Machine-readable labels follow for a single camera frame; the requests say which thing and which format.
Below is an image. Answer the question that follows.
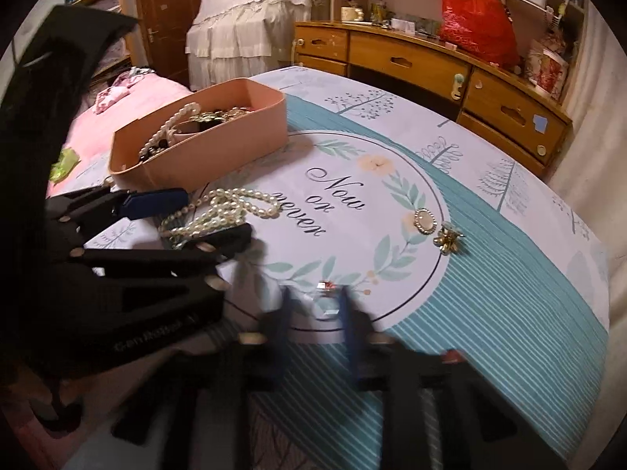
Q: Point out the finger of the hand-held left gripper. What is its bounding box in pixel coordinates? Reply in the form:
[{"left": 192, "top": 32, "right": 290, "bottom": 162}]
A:
[
  {"left": 46, "top": 187, "right": 192, "bottom": 236},
  {"left": 73, "top": 222, "right": 254, "bottom": 304}
]

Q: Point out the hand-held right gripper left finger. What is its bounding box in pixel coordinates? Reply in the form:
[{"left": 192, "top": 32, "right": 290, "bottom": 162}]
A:
[{"left": 110, "top": 286, "right": 297, "bottom": 470}]

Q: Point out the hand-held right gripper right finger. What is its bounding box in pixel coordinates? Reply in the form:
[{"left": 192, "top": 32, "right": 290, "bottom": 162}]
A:
[{"left": 340, "top": 286, "right": 520, "bottom": 470}]

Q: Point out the long pearl necklace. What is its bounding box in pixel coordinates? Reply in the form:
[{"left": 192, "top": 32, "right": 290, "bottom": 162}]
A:
[{"left": 159, "top": 187, "right": 282, "bottom": 250}]

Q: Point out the silver ring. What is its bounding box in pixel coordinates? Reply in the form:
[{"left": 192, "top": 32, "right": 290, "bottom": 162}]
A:
[{"left": 313, "top": 280, "right": 344, "bottom": 321}]

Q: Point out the pearl bracelet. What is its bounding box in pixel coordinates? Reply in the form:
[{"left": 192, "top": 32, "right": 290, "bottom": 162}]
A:
[{"left": 138, "top": 103, "right": 201, "bottom": 157}]

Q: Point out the pink plastic box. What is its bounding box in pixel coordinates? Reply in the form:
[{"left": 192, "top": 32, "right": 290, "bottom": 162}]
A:
[{"left": 108, "top": 78, "right": 287, "bottom": 192}]

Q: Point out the gold leaf necklace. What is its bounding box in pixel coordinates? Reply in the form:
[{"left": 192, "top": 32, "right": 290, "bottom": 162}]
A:
[{"left": 188, "top": 107, "right": 256, "bottom": 125}]

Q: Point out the green plastic wrapper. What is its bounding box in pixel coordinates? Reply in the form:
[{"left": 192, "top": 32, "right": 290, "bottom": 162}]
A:
[{"left": 49, "top": 149, "right": 79, "bottom": 184}]

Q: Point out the pink quilt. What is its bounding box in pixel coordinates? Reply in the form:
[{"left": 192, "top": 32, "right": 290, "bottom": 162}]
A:
[{"left": 49, "top": 71, "right": 194, "bottom": 192}]

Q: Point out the floral pink cloth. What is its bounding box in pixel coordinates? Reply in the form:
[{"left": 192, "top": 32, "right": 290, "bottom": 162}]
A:
[{"left": 95, "top": 69, "right": 152, "bottom": 113}]

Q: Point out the gold flower earring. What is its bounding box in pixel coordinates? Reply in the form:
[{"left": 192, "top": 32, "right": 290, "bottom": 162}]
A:
[{"left": 432, "top": 222, "right": 465, "bottom": 255}]

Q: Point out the oval gold brooch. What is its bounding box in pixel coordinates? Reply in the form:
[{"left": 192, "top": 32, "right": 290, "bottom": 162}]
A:
[{"left": 414, "top": 208, "right": 438, "bottom": 234}]

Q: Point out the tree print tablecloth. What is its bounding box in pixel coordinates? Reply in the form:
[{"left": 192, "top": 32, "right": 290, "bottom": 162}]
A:
[{"left": 49, "top": 66, "right": 611, "bottom": 470}]

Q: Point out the white lace covered cabinet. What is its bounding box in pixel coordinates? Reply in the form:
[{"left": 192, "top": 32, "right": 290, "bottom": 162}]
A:
[{"left": 185, "top": 0, "right": 314, "bottom": 91}]

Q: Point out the brown wooden door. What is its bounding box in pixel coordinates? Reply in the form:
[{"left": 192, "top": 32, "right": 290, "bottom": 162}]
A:
[{"left": 133, "top": 0, "right": 204, "bottom": 84}]

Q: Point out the wooden desk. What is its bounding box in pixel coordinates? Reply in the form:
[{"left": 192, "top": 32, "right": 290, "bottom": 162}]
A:
[{"left": 293, "top": 20, "right": 574, "bottom": 179}]

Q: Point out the white leaf print curtain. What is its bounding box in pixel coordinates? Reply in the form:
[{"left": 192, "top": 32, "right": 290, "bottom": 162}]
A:
[{"left": 553, "top": 5, "right": 627, "bottom": 304}]

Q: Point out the red plastic bag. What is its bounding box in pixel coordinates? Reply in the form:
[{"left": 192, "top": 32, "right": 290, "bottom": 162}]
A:
[{"left": 438, "top": 0, "right": 521, "bottom": 69}]

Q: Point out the wooden desk hutch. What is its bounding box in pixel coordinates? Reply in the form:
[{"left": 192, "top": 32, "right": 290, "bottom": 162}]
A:
[{"left": 465, "top": 0, "right": 589, "bottom": 54}]

